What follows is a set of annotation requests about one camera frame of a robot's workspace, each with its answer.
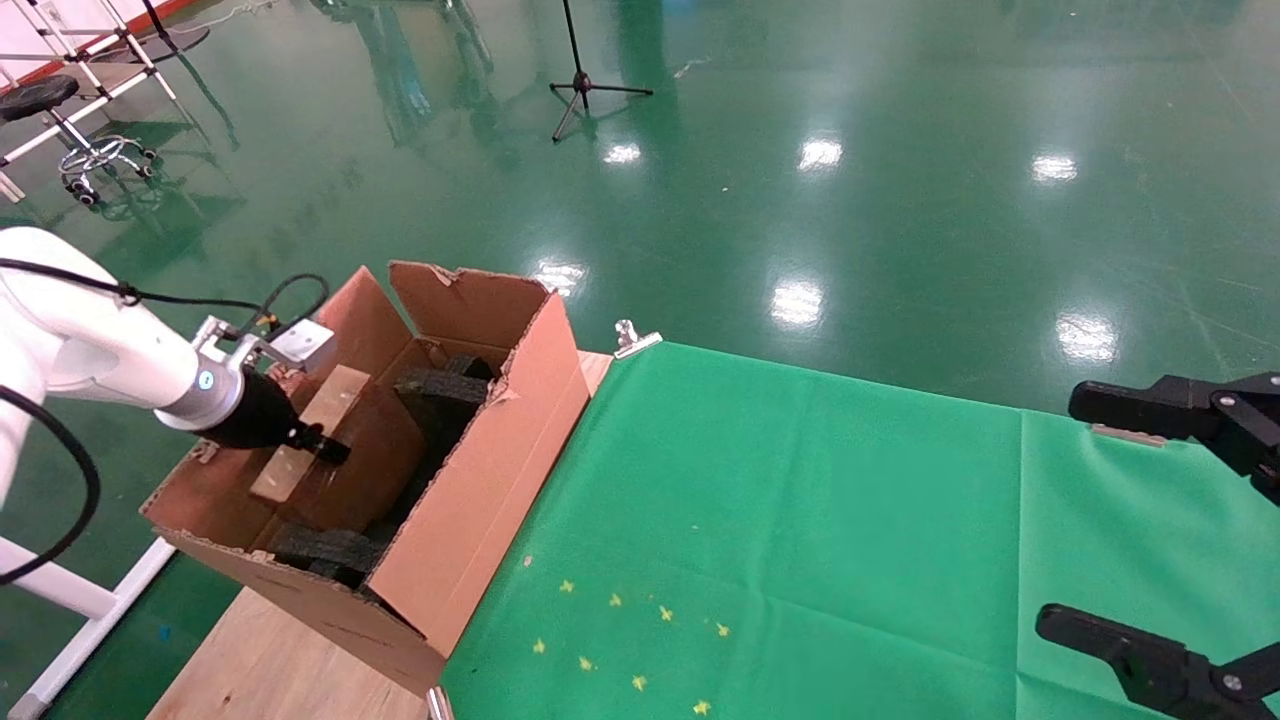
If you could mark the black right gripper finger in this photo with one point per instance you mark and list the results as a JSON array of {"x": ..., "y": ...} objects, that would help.
[
  {"x": 1160, "y": 670},
  {"x": 1200, "y": 410}
]

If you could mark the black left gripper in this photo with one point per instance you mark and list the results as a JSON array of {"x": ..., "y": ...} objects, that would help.
[{"x": 255, "y": 420}]

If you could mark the small brown cardboard box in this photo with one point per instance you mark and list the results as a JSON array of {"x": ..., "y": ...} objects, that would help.
[{"x": 345, "y": 390}]

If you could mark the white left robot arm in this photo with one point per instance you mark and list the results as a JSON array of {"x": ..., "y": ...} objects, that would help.
[{"x": 80, "y": 340}]

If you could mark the large open cardboard carton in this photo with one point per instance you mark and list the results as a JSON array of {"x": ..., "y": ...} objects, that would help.
[{"x": 470, "y": 520}]

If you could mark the low black foam insert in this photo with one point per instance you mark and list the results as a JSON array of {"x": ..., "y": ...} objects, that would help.
[{"x": 330, "y": 552}]

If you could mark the large black foam insert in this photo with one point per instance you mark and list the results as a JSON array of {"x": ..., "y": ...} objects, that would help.
[{"x": 440, "y": 400}]

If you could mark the green table cloth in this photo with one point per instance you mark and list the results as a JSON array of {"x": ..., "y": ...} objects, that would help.
[{"x": 850, "y": 520}]

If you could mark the black tripod stand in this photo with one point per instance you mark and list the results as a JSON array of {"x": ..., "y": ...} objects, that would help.
[{"x": 582, "y": 85}]

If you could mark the black round stool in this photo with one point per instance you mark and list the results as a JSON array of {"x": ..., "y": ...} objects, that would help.
[{"x": 40, "y": 95}]

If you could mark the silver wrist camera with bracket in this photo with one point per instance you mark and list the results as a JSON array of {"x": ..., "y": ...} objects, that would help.
[{"x": 300, "y": 345}]

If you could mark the white tube rack frame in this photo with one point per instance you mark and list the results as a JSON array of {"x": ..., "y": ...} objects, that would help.
[{"x": 120, "y": 75}]

